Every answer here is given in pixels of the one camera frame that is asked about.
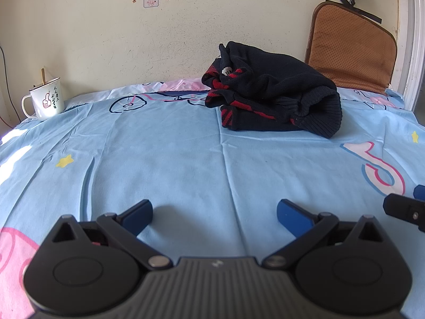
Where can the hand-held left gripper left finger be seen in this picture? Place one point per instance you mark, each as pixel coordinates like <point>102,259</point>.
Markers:
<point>136,214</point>

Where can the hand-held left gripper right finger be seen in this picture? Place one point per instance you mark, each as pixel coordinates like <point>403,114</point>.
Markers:
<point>294,216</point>

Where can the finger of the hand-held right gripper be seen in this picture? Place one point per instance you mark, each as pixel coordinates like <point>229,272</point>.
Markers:
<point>405,207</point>

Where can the dark navy patterned sweater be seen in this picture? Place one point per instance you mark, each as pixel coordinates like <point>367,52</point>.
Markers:
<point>275,89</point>

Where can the light blue printed bed sheet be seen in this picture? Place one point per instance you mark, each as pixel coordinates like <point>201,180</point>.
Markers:
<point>166,156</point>

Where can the white enamel mug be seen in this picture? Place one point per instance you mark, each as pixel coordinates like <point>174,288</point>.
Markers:
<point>46,101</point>

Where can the wooden stick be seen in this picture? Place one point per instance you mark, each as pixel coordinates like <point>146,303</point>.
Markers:
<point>43,76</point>

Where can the brown seat cushion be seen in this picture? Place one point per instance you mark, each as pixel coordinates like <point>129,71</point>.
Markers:
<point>348,50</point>

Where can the long black tape strip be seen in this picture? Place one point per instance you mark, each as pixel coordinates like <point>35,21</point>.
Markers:
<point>368,16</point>

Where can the white door frame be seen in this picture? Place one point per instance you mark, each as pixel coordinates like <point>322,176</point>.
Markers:
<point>410,40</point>

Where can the small wall sticker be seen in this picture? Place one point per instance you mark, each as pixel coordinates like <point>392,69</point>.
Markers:
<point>151,2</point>

